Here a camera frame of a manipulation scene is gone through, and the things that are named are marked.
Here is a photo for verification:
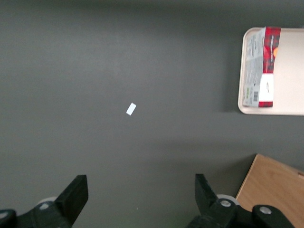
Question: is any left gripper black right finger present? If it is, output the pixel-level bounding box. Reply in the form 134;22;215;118
187;173;238;228

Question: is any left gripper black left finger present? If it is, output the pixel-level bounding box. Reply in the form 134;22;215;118
18;175;89;228

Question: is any red cookie box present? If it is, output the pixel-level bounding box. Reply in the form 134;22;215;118
242;26;282;108

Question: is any beige plastic tray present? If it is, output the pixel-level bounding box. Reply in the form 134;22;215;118
237;27;304;116

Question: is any wooden drawer cabinet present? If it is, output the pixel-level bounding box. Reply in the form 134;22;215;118
235;153;304;228

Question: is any small white tape piece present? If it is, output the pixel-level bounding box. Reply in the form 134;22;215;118
126;103;137;116

